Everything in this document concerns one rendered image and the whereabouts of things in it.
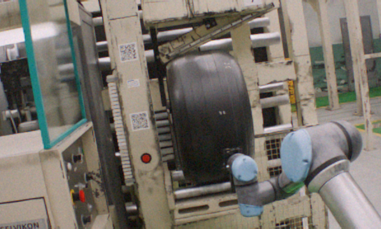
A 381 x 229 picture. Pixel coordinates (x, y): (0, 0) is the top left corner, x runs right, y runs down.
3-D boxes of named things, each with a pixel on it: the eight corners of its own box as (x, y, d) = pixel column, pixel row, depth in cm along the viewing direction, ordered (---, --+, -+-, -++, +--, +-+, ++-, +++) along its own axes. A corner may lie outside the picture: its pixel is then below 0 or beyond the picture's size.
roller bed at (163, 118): (141, 173, 215) (131, 117, 211) (142, 166, 229) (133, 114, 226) (178, 167, 216) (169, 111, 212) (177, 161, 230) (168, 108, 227)
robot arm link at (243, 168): (236, 187, 124) (231, 159, 124) (231, 182, 135) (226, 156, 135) (261, 181, 124) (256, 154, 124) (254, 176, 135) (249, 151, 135)
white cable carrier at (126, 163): (126, 186, 176) (106, 76, 170) (126, 182, 181) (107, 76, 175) (135, 184, 176) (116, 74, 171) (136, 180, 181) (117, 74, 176)
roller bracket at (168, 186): (169, 211, 166) (165, 188, 165) (166, 184, 205) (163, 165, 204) (177, 209, 166) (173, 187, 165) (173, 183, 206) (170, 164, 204)
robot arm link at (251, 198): (278, 209, 129) (271, 176, 129) (248, 220, 124) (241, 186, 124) (264, 207, 136) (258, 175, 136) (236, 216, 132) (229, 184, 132)
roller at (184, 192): (172, 191, 174) (173, 201, 172) (171, 187, 170) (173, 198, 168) (252, 177, 176) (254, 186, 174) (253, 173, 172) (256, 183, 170)
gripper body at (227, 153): (240, 145, 152) (246, 147, 139) (243, 168, 151) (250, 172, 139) (219, 149, 151) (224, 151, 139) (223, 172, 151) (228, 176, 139)
